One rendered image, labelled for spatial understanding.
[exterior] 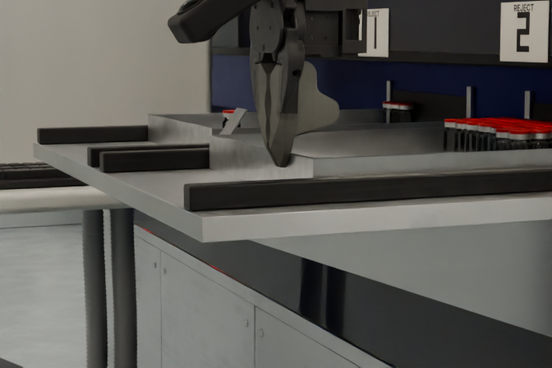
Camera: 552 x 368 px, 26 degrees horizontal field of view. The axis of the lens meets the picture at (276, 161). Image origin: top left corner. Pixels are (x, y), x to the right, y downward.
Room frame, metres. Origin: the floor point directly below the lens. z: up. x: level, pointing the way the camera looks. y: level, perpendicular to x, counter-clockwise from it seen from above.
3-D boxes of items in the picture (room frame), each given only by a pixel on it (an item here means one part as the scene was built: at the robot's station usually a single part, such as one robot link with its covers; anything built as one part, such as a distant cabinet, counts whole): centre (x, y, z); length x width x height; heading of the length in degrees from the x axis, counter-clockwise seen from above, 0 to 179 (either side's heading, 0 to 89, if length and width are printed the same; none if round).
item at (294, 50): (1.01, -0.01, 0.99); 0.05 x 0.02 x 0.09; 22
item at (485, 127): (1.20, -0.22, 0.90); 0.18 x 0.02 x 0.05; 22
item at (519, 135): (1.12, -0.23, 0.90); 0.02 x 0.02 x 0.05
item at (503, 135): (1.14, -0.22, 0.90); 0.02 x 0.02 x 0.05
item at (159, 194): (1.31, -0.04, 0.87); 0.70 x 0.48 x 0.02; 22
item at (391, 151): (1.16, -0.14, 0.90); 0.34 x 0.26 x 0.04; 112
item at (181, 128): (1.49, -0.04, 0.90); 0.34 x 0.26 x 0.04; 112
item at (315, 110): (1.03, -0.03, 0.95); 0.06 x 0.03 x 0.09; 112
